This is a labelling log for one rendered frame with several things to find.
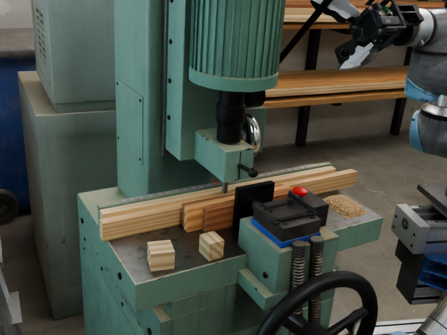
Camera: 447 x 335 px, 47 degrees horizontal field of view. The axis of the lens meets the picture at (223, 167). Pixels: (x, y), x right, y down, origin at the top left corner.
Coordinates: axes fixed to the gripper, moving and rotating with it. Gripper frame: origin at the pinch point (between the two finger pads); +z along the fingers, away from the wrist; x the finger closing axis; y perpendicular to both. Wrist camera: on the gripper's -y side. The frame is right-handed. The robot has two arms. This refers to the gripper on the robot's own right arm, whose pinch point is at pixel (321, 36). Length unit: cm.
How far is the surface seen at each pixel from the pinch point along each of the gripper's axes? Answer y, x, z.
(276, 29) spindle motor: -1.2, -2.4, 8.6
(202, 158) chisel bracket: -30.4, 9.7, 15.7
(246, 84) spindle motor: -7.4, 5.0, 14.6
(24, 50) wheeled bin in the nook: -153, -100, 24
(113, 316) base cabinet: -64, 35, 34
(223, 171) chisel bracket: -23.4, 15.6, 15.7
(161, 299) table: -27, 36, 34
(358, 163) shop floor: -217, -33, -207
